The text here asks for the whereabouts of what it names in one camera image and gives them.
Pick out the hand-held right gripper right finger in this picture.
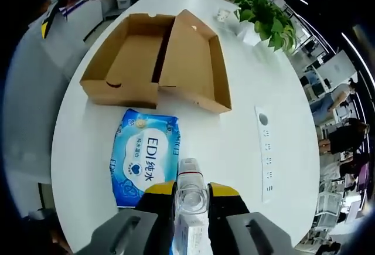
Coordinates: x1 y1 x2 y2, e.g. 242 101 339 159
206 182 294 255

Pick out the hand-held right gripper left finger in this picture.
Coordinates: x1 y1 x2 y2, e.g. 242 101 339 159
84 181 178 255

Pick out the white printed carton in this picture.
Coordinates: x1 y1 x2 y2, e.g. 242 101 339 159
172 215 212 255

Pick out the brown cardboard shoe box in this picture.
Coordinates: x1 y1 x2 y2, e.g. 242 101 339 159
79 9 233 114

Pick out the clear spray bottle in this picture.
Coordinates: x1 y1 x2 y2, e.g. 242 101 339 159
174 157 210 223

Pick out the blue wet wipes pack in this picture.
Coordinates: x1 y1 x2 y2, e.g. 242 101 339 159
110 107 180 209

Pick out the white mesh office chair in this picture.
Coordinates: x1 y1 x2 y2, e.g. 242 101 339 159
4 17 97 185

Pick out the white table socket strip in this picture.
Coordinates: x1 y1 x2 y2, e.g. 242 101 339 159
254 106 278 205

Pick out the white mug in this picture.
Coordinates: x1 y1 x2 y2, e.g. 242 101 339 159
216 8 230 23

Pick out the green potted plant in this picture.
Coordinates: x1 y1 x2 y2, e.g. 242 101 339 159
233 0 296 54

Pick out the white square pillar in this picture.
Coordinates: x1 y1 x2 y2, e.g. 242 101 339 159
318 52 356 92

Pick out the long curved ceiling light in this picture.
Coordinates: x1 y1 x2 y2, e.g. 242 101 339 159
341 32 375 72

